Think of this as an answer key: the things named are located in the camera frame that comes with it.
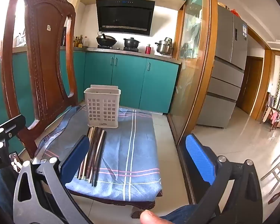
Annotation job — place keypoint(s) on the black gas stove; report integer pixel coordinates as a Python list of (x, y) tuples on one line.
[(117, 48)]

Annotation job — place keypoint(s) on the amber oil bottle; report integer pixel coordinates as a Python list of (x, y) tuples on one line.
[(79, 41)]

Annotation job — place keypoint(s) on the wood-framed glass sliding door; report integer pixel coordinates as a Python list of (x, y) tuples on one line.
[(193, 51)]

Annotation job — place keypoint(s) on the bundle of mixed chopsticks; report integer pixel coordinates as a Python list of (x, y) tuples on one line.
[(96, 149)]

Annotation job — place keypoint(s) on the small stainless steel pot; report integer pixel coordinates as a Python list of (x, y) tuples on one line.
[(168, 39)]

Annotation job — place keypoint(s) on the wooden furniture with hung clothes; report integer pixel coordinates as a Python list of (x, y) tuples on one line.
[(274, 116)]

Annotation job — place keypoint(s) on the slatted wooden dining chair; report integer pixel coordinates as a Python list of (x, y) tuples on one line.
[(278, 168)]

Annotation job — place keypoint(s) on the brown wooden door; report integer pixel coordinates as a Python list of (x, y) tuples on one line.
[(250, 84)]

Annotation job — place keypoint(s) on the grey refrigerator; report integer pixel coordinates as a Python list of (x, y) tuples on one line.
[(226, 63)]

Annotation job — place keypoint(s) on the white dish rack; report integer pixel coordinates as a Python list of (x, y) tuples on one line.
[(21, 40)]

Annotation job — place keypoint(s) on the white chair sticker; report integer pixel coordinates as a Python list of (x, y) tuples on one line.
[(48, 27)]

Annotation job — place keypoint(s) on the black range hood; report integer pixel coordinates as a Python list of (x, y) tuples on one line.
[(126, 16)]

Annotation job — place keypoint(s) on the white plastic utensil basket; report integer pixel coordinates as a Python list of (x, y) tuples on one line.
[(100, 107)]

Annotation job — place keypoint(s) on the black cooking pot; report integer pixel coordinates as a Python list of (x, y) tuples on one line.
[(131, 43)]

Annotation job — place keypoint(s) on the person's left leg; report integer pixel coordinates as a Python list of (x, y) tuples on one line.
[(1, 191)]

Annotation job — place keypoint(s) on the person's knee in jeans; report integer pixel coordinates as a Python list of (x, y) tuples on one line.
[(179, 215)]

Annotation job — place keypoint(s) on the person's right hand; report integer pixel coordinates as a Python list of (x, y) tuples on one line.
[(151, 218)]

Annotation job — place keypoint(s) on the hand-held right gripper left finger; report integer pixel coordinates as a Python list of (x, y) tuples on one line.
[(75, 161)]

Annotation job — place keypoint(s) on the red canister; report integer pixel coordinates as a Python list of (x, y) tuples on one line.
[(148, 49)]

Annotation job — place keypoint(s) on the dark sauce bottle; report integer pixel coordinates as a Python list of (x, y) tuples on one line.
[(63, 37)]

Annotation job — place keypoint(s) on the black wok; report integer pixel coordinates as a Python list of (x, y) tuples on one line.
[(106, 40)]

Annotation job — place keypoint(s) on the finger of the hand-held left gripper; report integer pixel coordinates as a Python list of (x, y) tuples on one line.
[(12, 123)]

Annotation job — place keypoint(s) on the teal lower kitchen cabinets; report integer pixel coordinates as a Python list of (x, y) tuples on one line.
[(130, 79)]

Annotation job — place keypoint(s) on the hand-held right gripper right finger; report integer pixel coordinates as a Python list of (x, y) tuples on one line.
[(199, 161)]

